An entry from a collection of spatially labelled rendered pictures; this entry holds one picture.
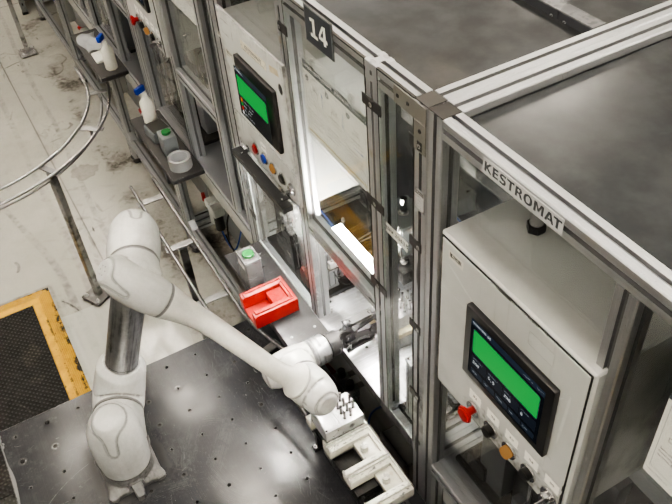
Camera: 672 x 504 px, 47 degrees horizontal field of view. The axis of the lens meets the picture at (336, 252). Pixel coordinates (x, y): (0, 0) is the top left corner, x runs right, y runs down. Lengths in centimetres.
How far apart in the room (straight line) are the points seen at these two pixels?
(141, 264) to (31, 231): 272
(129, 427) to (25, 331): 180
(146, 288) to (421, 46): 90
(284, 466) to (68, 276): 216
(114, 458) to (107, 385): 22
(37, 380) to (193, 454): 145
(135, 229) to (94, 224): 250
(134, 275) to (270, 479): 84
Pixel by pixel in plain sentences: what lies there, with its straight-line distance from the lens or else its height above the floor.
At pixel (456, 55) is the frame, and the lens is 163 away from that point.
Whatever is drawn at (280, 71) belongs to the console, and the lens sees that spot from 201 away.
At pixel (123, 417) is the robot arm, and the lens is 240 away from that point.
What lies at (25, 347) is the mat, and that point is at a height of 1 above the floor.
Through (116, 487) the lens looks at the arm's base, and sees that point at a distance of 257.
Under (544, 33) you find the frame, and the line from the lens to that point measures 172.
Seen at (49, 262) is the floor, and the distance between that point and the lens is 447.
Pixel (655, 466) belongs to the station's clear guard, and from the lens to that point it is 138.
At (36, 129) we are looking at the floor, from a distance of 557.
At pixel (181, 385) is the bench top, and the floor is 68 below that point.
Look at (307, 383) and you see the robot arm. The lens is 214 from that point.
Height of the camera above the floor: 281
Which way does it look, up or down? 43 degrees down
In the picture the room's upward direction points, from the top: 5 degrees counter-clockwise
